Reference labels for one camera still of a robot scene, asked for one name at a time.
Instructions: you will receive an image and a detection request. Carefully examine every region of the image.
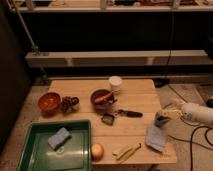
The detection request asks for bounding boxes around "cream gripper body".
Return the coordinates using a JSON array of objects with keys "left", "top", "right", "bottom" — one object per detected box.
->
[{"left": 154, "top": 99, "right": 184, "bottom": 127}]

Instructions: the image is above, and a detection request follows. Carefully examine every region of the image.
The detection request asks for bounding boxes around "wooden table board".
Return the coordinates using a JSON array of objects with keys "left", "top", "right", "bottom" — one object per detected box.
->
[{"left": 39, "top": 79, "right": 177, "bottom": 165}]

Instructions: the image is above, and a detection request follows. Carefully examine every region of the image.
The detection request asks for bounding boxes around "green plastic tray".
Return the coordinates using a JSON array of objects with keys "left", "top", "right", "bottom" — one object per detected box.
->
[{"left": 17, "top": 120, "right": 92, "bottom": 171}]

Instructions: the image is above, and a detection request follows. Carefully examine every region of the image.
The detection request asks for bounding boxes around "blue cloth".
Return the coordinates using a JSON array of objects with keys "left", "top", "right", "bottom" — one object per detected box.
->
[{"left": 145, "top": 124, "right": 166, "bottom": 152}]

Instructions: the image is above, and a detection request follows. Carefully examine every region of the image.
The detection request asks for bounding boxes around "small dark square object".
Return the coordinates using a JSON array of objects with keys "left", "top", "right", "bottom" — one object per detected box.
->
[{"left": 101, "top": 113, "right": 115, "bottom": 125}]

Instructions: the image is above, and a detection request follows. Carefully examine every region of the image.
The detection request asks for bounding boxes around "white shelf rail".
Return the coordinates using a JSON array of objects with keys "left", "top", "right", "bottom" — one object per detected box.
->
[{"left": 25, "top": 50, "right": 213, "bottom": 68}]

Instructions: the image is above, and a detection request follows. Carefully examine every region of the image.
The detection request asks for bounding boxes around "metal stand pole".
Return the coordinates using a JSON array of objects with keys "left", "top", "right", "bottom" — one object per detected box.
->
[{"left": 10, "top": 0, "right": 48, "bottom": 56}]

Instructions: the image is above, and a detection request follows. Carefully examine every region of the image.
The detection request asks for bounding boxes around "dark grape bunch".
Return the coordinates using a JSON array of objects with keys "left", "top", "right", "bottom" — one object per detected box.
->
[{"left": 60, "top": 96, "right": 80, "bottom": 113}]

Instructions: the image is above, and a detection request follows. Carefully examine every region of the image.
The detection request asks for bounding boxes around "orange carrot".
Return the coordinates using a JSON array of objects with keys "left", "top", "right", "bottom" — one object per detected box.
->
[{"left": 94, "top": 92, "right": 113, "bottom": 104}]

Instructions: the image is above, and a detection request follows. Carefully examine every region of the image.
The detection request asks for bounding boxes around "blue sponge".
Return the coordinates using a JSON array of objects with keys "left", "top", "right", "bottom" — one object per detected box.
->
[{"left": 48, "top": 128, "right": 71, "bottom": 150}]

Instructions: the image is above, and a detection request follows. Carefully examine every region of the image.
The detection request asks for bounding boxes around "black cable on floor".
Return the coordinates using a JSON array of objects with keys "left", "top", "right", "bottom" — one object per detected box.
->
[{"left": 168, "top": 84, "right": 213, "bottom": 171}]

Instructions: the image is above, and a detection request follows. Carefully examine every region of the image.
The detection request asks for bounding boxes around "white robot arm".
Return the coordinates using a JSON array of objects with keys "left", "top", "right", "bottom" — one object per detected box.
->
[{"left": 154, "top": 99, "right": 213, "bottom": 127}]

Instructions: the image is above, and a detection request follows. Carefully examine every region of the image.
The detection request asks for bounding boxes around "pale wooden utensil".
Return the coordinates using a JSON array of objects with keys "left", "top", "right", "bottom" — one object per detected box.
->
[{"left": 112, "top": 143, "right": 141, "bottom": 163}]

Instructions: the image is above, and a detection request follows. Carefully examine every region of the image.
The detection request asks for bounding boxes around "yellow apple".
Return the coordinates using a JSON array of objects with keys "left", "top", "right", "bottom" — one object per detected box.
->
[{"left": 92, "top": 144, "right": 104, "bottom": 161}]

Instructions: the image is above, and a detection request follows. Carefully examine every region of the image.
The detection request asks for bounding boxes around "dark handled kitchen tool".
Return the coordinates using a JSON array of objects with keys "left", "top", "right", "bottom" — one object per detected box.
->
[{"left": 115, "top": 109, "right": 143, "bottom": 118}]

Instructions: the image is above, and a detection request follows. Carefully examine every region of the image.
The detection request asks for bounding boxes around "red bowl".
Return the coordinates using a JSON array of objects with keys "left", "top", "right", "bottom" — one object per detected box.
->
[{"left": 38, "top": 92, "right": 61, "bottom": 112}]

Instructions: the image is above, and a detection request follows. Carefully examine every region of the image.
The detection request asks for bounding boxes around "dark purple bowl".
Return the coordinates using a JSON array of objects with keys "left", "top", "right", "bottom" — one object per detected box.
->
[{"left": 90, "top": 89, "right": 115, "bottom": 110}]

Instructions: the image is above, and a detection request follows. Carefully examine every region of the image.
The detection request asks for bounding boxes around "white cup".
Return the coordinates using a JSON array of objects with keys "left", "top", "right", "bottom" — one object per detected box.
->
[{"left": 109, "top": 76, "right": 122, "bottom": 93}]

